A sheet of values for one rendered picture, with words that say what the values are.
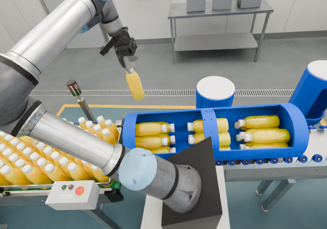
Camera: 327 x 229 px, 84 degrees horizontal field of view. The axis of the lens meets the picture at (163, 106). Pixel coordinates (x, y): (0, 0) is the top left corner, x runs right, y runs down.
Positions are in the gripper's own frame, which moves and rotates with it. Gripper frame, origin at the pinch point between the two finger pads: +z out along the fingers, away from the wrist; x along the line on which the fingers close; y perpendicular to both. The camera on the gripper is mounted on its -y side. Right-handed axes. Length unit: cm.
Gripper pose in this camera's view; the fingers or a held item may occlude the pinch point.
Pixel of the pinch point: (129, 68)
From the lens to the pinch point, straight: 94.9
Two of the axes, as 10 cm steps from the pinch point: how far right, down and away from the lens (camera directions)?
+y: 9.6, -0.9, -2.7
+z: 2.6, 6.7, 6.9
